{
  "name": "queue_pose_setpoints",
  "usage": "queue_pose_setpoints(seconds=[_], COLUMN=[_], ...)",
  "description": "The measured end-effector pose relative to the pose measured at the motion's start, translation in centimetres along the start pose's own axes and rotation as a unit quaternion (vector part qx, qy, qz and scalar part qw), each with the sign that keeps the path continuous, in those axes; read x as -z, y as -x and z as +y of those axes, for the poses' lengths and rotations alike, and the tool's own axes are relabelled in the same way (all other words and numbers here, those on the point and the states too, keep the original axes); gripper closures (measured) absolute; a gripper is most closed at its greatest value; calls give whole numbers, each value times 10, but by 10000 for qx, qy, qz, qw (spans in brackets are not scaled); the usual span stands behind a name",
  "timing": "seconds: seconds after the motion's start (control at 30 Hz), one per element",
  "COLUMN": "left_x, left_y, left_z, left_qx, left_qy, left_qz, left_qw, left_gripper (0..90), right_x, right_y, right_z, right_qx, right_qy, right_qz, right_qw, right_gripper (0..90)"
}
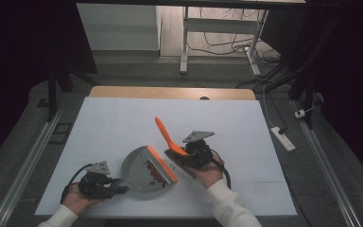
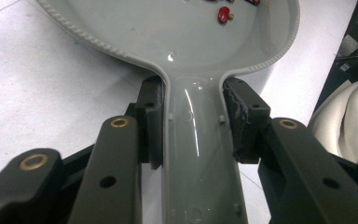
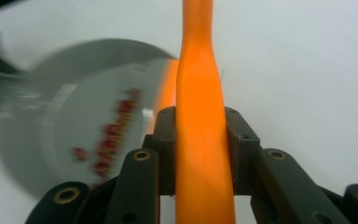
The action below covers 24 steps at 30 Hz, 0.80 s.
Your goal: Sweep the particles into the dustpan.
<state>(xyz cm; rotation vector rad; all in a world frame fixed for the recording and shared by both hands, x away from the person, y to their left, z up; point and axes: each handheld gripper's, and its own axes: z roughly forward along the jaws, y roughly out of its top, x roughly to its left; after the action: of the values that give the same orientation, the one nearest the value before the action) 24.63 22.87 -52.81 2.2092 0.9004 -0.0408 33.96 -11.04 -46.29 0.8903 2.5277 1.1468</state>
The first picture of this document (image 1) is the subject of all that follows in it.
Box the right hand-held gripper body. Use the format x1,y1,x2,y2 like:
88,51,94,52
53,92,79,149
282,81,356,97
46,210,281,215
181,130,217,169

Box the aluminium floor rail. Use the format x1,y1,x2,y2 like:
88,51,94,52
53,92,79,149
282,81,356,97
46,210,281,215
0,106,66,227
290,99,363,227

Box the white table cover sheet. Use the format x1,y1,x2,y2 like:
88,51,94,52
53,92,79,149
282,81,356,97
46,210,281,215
34,96,298,219

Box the black floor bracket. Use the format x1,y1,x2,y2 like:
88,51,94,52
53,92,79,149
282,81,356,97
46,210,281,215
48,122,74,146

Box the black curtain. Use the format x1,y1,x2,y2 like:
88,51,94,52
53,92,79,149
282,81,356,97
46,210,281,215
260,0,363,190
0,0,98,173

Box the white power strip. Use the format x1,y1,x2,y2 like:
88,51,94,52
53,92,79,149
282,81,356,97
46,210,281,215
270,126,297,152

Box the white metal desk frame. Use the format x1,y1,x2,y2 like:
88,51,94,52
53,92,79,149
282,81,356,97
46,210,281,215
179,6,269,77

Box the right hand-held gripper black cable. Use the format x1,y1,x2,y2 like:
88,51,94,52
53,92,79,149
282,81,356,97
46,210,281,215
210,148,233,191

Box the black metal stand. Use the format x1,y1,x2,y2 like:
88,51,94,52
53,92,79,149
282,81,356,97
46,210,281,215
254,56,325,131
45,61,101,123

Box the white power strip cable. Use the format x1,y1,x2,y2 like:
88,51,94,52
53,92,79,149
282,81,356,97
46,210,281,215
262,84,279,129

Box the person's left hand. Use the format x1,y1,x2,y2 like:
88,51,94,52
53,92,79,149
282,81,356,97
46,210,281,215
61,182,106,217

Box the left hand-held gripper black cable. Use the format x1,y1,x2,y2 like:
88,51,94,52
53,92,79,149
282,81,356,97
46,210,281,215
60,163,95,204

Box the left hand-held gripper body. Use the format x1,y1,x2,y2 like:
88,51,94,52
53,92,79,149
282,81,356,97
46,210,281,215
78,160,116,201

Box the tangle of black floor cables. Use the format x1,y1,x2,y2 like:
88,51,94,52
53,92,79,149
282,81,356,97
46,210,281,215
186,7,282,65

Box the white cabinet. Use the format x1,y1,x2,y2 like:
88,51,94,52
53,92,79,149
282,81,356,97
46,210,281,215
76,3,163,52

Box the hand-held gripper black cable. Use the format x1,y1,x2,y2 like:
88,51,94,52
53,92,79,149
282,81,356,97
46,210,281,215
60,163,95,204
210,148,233,191

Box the orange brush with dark bristles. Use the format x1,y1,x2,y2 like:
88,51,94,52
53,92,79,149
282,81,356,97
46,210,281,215
154,116,199,181

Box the grey dustpan with orange edge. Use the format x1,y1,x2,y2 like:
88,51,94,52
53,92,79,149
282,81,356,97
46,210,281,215
120,145,180,192

